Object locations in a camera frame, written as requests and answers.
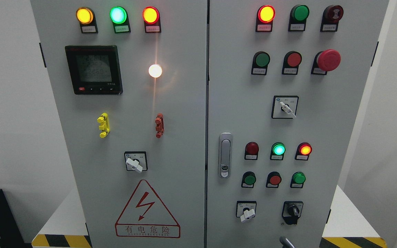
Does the green push button lower left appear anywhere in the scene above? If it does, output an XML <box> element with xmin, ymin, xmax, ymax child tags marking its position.
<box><xmin>241</xmin><ymin>171</ymin><xmax>256</xmax><ymax>188</ymax></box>

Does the green push button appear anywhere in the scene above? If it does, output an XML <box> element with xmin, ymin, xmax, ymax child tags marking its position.
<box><xmin>288</xmin><ymin>4</ymin><xmax>310</xmax><ymax>32</ymax></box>
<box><xmin>241</xmin><ymin>171</ymin><xmax>256</xmax><ymax>188</ymax></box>
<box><xmin>290</xmin><ymin>172</ymin><xmax>307</xmax><ymax>188</ymax></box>

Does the green push button second row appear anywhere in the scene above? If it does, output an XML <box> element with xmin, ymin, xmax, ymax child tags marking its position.
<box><xmin>251</xmin><ymin>51</ymin><xmax>271</xmax><ymax>75</ymax></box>

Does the red push button lower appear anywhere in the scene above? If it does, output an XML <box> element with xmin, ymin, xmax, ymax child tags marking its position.
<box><xmin>266</xmin><ymin>171</ymin><xmax>282</xmax><ymax>188</ymax></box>

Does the red push button second row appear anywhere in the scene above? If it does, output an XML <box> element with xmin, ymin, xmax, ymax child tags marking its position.
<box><xmin>282</xmin><ymin>51</ymin><xmax>302</xmax><ymax>75</ymax></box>

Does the green push button lower right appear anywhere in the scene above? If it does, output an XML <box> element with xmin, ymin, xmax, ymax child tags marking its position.
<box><xmin>290</xmin><ymin>172</ymin><xmax>307</xmax><ymax>188</ymax></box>

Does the green push button top right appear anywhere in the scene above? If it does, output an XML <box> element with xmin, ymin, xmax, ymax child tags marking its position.
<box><xmin>288</xmin><ymin>4</ymin><xmax>310</xmax><ymax>32</ymax></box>

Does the red emergency stop button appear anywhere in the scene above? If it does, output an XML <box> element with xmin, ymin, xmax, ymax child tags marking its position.
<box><xmin>311</xmin><ymin>49</ymin><xmax>341</xmax><ymax>75</ymax></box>

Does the orange terminal connector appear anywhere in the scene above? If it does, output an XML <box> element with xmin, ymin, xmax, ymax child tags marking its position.
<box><xmin>155</xmin><ymin>113</ymin><xmax>164</xmax><ymax>138</ymax></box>

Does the dark red indicator light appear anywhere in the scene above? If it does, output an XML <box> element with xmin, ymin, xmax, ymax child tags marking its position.
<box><xmin>244</xmin><ymin>142</ymin><xmax>259</xmax><ymax>160</ymax></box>

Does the white lit indicator light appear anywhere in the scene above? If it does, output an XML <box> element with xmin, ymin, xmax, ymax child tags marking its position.
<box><xmin>148</xmin><ymin>63</ymin><xmax>163</xmax><ymax>78</ymax></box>

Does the left grey cabinet door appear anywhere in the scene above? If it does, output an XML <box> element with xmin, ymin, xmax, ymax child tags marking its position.
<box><xmin>31</xmin><ymin>0</ymin><xmax>207</xmax><ymax>248</ymax></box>

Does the grey cabinet door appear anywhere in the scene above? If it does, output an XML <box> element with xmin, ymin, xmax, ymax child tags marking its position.
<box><xmin>31</xmin><ymin>0</ymin><xmax>207</xmax><ymax>248</ymax></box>
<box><xmin>206</xmin><ymin>0</ymin><xmax>389</xmax><ymax>248</ymax></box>

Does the green lit indicator light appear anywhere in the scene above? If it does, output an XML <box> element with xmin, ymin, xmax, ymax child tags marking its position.
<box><xmin>269</xmin><ymin>142</ymin><xmax>286</xmax><ymax>161</ymax></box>

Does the yellow terminal connector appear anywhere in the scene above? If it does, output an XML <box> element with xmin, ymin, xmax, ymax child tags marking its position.
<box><xmin>97</xmin><ymin>113</ymin><xmax>110</xmax><ymax>138</ymax></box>

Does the right grey cabinet door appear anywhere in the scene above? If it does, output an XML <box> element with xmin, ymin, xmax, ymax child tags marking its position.
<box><xmin>206</xmin><ymin>0</ymin><xmax>389</xmax><ymax>248</ymax></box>

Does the red electric hazard sticker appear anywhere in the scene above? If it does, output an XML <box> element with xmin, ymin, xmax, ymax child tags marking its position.
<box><xmin>115</xmin><ymin>179</ymin><xmax>181</xmax><ymax>238</ymax></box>

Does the red lit indicator light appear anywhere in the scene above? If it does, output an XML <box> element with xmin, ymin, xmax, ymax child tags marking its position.
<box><xmin>295</xmin><ymin>142</ymin><xmax>312</xmax><ymax>161</ymax></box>

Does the black digital power meter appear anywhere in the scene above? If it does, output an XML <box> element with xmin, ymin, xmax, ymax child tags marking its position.
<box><xmin>65</xmin><ymin>45</ymin><xmax>123</xmax><ymax>95</ymax></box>

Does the red indicator light top left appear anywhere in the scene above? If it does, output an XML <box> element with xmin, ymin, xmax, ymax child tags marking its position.
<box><xmin>142</xmin><ymin>6</ymin><xmax>161</xmax><ymax>33</ymax></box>

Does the red indicator light top right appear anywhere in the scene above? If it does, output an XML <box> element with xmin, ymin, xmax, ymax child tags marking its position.
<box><xmin>255</xmin><ymin>5</ymin><xmax>275</xmax><ymax>32</ymax></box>

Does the green indicator light top left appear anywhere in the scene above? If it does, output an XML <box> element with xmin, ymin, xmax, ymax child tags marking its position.
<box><xmin>109</xmin><ymin>6</ymin><xmax>131</xmax><ymax>33</ymax></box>

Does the yellow indicator light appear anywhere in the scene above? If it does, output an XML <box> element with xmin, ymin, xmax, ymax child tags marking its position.
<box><xmin>76</xmin><ymin>7</ymin><xmax>98</xmax><ymax>33</ymax></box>

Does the dark red buzzer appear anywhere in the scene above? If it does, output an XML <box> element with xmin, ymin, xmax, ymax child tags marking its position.
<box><xmin>320</xmin><ymin>5</ymin><xmax>344</xmax><ymax>32</ymax></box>

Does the silver door latch handle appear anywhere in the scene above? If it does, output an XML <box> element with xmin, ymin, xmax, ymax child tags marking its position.
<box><xmin>218</xmin><ymin>132</ymin><xmax>233</xmax><ymax>178</ymax></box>

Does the white rotary switch left door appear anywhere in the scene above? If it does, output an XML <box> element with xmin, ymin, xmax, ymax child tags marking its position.
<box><xmin>124</xmin><ymin>151</ymin><xmax>148</xmax><ymax>173</ymax></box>

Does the white rotary switch upper right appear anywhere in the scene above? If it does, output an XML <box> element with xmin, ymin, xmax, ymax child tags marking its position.
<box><xmin>271</xmin><ymin>95</ymin><xmax>299</xmax><ymax>119</ymax></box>

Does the white rotary switch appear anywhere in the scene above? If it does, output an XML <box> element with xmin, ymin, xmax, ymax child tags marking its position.
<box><xmin>236</xmin><ymin>200</ymin><xmax>257</xmax><ymax>223</ymax></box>
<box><xmin>271</xmin><ymin>95</ymin><xmax>299</xmax><ymax>119</ymax></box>

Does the white rotary switch lower right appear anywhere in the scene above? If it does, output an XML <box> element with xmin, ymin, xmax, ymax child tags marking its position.
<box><xmin>236</xmin><ymin>200</ymin><xmax>257</xmax><ymax>223</ymax></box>

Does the black rotary selector switch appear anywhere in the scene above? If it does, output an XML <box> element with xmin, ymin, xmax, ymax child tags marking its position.
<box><xmin>282</xmin><ymin>201</ymin><xmax>304</xmax><ymax>225</ymax></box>

